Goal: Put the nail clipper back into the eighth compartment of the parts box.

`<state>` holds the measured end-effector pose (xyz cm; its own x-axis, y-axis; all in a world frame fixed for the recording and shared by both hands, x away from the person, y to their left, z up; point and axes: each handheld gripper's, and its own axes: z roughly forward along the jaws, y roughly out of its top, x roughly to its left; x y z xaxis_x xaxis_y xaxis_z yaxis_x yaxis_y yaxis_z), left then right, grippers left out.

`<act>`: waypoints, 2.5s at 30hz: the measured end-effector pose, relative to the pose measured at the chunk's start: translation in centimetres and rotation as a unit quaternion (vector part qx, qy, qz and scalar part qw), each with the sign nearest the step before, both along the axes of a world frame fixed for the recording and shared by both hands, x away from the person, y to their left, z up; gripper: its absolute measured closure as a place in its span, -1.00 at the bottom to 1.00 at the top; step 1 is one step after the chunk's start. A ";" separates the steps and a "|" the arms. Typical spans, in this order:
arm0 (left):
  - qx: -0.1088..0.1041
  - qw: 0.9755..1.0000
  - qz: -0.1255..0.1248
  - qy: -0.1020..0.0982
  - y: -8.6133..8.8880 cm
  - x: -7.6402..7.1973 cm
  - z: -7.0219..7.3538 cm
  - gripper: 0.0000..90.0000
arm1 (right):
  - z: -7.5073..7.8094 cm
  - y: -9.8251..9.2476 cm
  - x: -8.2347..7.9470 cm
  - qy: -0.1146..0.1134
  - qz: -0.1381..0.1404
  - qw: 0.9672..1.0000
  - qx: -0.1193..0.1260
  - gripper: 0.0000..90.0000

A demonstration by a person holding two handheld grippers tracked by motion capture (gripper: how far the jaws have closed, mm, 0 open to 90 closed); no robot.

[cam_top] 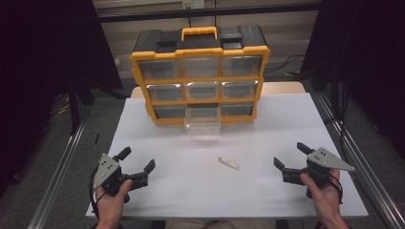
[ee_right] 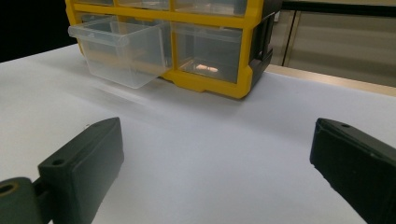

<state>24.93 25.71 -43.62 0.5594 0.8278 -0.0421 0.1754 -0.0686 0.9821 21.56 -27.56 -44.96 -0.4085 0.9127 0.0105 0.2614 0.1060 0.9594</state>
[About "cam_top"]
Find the black horizontal bar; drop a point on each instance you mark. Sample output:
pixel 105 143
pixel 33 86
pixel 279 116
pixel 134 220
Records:
pixel 203 13

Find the person's right hand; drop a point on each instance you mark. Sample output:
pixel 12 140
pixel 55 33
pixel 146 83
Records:
pixel 326 200

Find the black metal stand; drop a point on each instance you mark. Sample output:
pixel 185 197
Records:
pixel 74 105

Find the person's left hand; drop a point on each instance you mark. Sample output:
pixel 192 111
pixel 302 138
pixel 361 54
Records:
pixel 111 206

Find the black curtain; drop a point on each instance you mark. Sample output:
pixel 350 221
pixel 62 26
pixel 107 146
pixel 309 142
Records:
pixel 366 57
pixel 38 63

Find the clear plastic drawer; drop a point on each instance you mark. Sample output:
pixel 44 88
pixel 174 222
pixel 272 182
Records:
pixel 202 122

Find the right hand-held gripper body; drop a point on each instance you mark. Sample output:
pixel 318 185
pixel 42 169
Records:
pixel 318 173

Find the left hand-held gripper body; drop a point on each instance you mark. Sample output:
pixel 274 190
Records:
pixel 110 176

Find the white wall socket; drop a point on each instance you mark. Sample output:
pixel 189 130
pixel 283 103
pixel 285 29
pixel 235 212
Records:
pixel 193 4

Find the yellow black organizer cabinet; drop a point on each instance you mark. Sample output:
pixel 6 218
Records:
pixel 203 52

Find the set of closed cabinet drawers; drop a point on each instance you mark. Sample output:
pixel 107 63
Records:
pixel 200 67

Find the small white plastic piece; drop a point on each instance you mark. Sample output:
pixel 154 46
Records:
pixel 228 163

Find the aluminium floor rail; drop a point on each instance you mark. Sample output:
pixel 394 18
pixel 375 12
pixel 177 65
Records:
pixel 57 178
pixel 359 159

